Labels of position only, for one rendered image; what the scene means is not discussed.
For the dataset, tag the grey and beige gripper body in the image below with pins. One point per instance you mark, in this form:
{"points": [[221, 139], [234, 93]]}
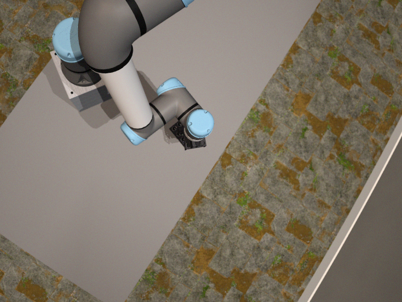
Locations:
{"points": [[192, 144]]}

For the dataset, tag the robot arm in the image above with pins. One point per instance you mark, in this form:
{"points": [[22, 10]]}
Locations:
{"points": [[98, 45]]}

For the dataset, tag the dark grey knob panel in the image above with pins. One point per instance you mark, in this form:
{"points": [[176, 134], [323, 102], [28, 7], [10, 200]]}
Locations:
{"points": [[174, 130]]}

